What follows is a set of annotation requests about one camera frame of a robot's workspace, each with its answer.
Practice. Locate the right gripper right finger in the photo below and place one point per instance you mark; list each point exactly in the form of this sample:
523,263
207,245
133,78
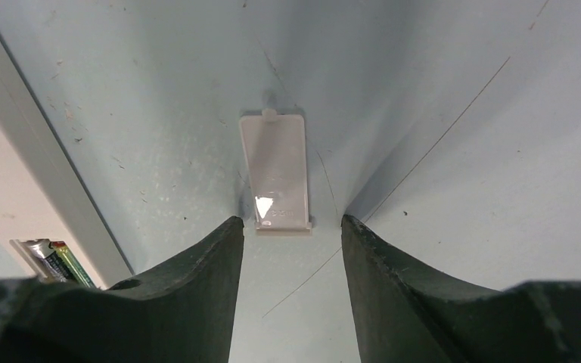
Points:
407,311

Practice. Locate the white remote control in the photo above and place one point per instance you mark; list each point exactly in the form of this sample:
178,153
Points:
41,196

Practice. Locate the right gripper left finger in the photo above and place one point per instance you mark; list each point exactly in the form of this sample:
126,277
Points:
182,310

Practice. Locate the white battery cover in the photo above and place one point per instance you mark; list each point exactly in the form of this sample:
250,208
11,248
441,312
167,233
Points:
274,147

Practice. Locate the green AA battery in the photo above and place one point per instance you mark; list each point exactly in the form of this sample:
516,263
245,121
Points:
72,263

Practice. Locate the black AA battery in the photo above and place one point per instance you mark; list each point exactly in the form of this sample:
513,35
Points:
48,256

